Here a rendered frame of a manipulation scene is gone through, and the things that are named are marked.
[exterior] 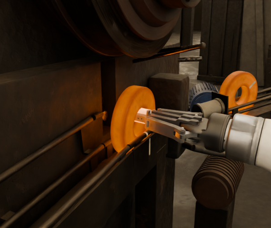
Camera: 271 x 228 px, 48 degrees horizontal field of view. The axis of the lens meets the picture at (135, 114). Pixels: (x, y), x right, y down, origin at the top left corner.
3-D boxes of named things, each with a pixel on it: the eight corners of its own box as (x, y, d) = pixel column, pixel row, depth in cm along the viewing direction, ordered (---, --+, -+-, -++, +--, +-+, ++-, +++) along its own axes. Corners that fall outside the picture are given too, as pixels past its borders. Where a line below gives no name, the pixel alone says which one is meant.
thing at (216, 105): (191, 119, 101) (191, 102, 99) (212, 112, 105) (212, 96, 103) (203, 124, 96) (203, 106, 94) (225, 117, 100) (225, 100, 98)
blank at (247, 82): (228, 124, 108) (235, 126, 105) (211, 92, 100) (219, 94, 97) (255, 94, 111) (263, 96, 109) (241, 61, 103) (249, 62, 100)
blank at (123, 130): (107, 99, 60) (122, 102, 58) (143, 76, 72) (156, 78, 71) (111, 166, 67) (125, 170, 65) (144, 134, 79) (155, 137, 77)
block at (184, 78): (144, 154, 93) (145, 75, 86) (154, 144, 100) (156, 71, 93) (178, 161, 89) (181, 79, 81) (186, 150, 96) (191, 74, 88)
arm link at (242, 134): (257, 154, 63) (228, 147, 65) (266, 112, 59) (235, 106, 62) (251, 173, 55) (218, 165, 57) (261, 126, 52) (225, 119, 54)
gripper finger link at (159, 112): (201, 118, 62) (202, 116, 63) (150, 107, 67) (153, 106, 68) (198, 136, 63) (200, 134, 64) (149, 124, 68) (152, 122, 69)
